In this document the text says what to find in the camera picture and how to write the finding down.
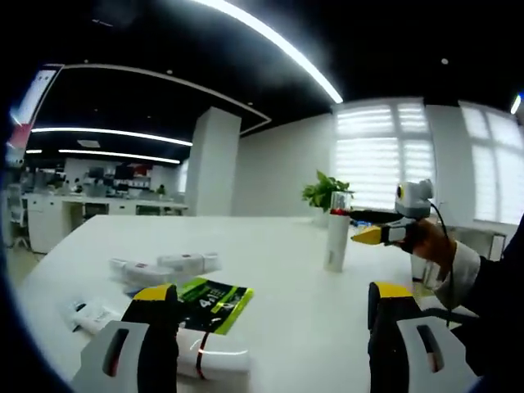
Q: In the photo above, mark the green black skincare sachet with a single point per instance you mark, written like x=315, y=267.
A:
x=217, y=303

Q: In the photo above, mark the potted green plant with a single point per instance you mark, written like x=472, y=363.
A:
x=325, y=192

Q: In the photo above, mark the thin ceiling light strip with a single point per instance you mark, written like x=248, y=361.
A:
x=110, y=134
x=118, y=155

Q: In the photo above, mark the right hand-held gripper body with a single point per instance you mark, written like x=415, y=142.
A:
x=413, y=200

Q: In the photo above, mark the silver skincare sachet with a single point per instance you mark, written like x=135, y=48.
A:
x=94, y=317

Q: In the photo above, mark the row of white office desks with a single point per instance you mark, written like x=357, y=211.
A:
x=102, y=209

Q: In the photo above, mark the open laptop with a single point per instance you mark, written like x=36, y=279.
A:
x=34, y=98

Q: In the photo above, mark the long ceiling light strip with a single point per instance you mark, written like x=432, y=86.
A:
x=278, y=41

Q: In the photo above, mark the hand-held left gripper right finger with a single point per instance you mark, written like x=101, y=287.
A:
x=425, y=356

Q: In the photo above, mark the narrow window with white blinds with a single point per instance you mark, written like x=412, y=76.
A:
x=495, y=163

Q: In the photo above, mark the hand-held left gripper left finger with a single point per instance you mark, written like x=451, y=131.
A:
x=123, y=360

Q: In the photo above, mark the wide window with white blinds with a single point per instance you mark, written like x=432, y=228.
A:
x=380, y=159

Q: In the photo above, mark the red collar skincare pump bottle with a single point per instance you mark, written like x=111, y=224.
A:
x=337, y=241

